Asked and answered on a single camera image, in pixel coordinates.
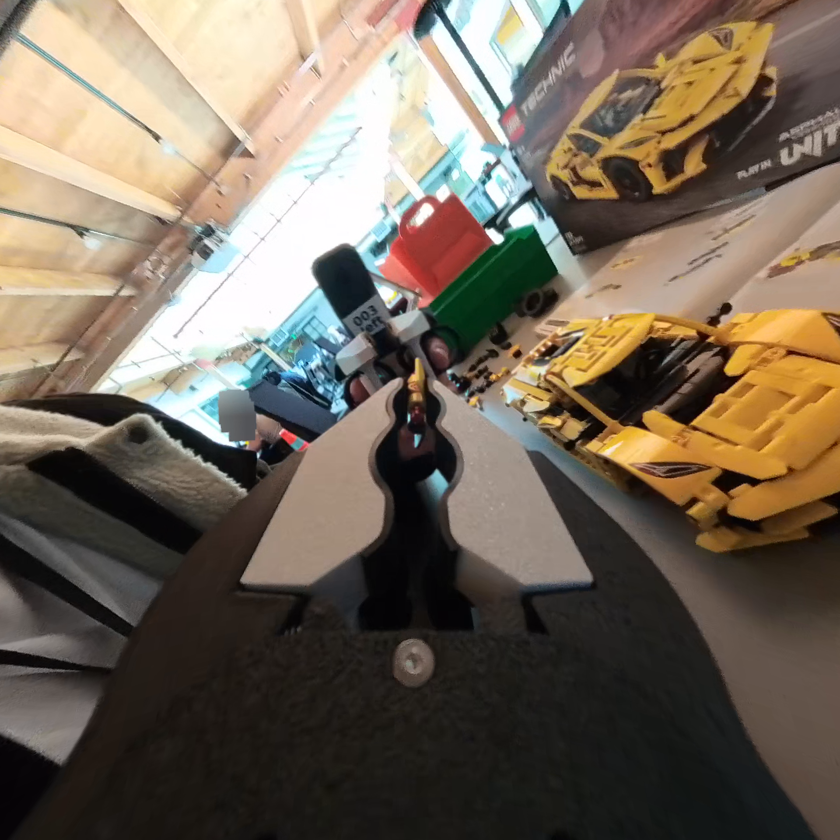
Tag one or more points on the red pin brick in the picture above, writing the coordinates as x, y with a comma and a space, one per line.
417, 420

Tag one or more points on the yellow toy brick car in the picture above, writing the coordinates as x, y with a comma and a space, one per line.
722, 426

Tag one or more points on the small yellow connector brick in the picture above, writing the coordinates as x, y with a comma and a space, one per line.
417, 384

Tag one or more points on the toy brick set box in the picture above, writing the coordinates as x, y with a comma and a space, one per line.
656, 98

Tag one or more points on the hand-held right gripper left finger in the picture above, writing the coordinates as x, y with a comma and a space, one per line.
308, 525

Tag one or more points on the open instruction booklet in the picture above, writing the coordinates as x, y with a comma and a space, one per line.
709, 262

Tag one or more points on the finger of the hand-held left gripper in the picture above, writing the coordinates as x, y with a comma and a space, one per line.
413, 328
356, 358

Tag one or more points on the person's left hand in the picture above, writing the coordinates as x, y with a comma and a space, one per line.
438, 354

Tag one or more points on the red plastic bin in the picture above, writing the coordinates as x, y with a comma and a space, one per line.
439, 236

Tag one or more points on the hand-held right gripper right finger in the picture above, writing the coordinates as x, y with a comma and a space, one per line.
518, 525

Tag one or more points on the loose black and yellow bricks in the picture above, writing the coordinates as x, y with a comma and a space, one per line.
482, 380

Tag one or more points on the green plastic bin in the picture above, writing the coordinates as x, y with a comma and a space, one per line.
485, 289

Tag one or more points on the white shirt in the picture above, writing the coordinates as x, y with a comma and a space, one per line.
65, 590

